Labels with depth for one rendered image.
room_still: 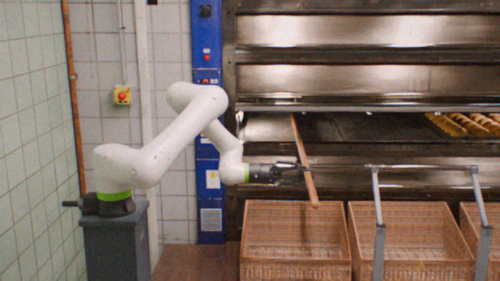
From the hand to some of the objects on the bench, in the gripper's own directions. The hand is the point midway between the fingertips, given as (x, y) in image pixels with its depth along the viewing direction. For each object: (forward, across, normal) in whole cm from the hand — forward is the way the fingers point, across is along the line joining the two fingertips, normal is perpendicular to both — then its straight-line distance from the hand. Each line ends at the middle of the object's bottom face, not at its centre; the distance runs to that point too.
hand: (306, 172), depth 237 cm
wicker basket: (-3, +61, -30) cm, 68 cm away
